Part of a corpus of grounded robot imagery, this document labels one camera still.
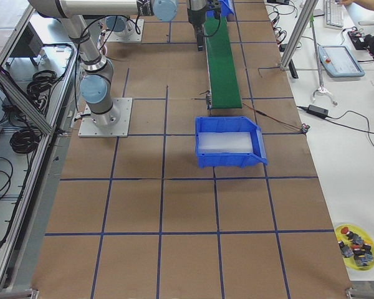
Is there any blue bin right side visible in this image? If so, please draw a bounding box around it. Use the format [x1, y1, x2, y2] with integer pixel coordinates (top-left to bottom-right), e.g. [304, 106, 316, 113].
[195, 116, 268, 168]

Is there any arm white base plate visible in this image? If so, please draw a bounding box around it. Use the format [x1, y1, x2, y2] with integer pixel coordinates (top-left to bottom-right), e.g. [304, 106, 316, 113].
[78, 98, 133, 138]
[104, 19, 144, 43]

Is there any red black wire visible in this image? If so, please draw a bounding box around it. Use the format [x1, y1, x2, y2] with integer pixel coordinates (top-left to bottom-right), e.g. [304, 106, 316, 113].
[242, 103, 310, 134]

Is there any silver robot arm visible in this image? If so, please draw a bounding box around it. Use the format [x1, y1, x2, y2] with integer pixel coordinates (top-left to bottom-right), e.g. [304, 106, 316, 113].
[29, 0, 178, 126]

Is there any grabber stick tool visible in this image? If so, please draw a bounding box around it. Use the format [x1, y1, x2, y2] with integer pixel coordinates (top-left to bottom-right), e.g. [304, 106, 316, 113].
[309, 16, 337, 107]

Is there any aluminium frame post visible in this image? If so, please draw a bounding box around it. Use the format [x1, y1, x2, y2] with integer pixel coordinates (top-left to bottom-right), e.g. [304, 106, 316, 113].
[279, 0, 318, 70]

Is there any blue bin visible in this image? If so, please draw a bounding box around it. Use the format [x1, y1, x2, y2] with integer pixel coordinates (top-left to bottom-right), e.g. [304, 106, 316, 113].
[206, 0, 235, 17]
[195, 116, 268, 168]

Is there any white foam pad right bin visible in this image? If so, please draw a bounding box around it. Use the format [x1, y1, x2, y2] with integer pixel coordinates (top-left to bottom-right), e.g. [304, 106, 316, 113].
[198, 132, 254, 154]

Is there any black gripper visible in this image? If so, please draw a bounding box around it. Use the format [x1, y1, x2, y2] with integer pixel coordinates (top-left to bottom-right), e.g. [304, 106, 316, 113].
[186, 0, 208, 51]

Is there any black power adapter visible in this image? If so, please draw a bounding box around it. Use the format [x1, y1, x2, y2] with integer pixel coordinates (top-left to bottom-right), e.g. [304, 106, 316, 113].
[307, 105, 328, 119]

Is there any teach pendant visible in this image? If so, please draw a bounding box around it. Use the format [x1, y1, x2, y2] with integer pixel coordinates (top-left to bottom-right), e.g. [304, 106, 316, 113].
[317, 45, 365, 78]

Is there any green conveyor belt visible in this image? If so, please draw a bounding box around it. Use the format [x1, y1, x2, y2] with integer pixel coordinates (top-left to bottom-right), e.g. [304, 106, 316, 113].
[204, 17, 242, 109]

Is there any pile of spare buttons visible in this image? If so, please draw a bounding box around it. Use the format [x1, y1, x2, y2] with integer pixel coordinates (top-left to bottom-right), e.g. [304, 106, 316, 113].
[338, 226, 374, 269]

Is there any blue bin left side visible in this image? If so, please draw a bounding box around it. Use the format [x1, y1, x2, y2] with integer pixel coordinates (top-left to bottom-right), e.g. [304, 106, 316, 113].
[206, 0, 235, 17]

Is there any white keyboard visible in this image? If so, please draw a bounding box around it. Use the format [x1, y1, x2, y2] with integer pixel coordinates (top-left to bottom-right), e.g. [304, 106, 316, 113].
[323, 0, 344, 29]

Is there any yellow plate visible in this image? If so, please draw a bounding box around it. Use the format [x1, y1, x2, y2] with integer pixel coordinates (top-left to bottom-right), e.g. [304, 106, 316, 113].
[335, 224, 374, 271]

